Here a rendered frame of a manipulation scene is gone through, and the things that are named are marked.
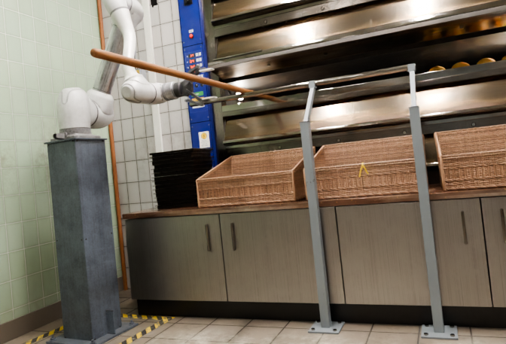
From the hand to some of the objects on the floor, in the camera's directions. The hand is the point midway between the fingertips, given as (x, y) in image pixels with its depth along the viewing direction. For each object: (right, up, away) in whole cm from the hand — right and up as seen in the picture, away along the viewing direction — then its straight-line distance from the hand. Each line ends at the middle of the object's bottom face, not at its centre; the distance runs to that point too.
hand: (211, 83), depth 217 cm
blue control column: (+33, -121, +162) cm, 205 cm away
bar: (+49, -114, +1) cm, 124 cm away
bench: (+73, -112, +14) cm, 135 cm away
